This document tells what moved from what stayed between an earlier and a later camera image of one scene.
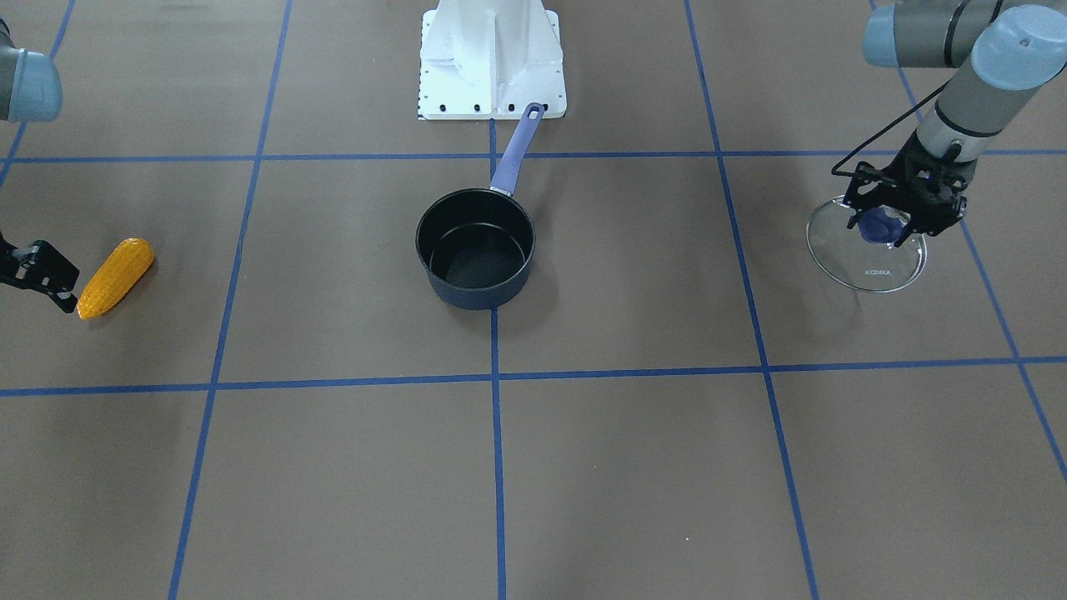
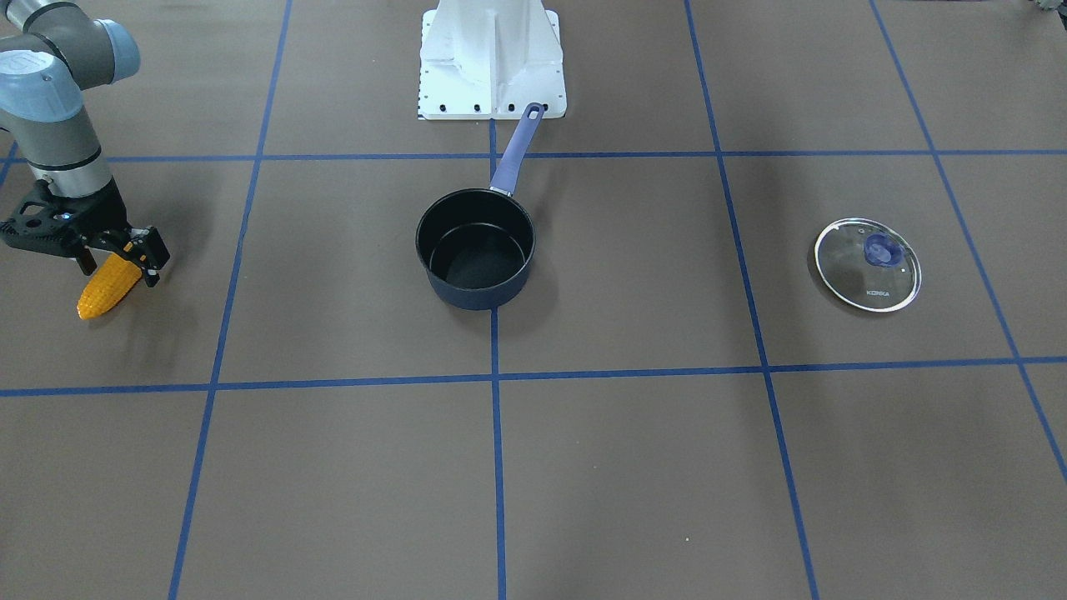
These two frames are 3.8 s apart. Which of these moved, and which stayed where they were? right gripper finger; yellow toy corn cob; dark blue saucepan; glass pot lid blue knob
Moved: right gripper finger; glass pot lid blue knob
Stayed: yellow toy corn cob; dark blue saucepan
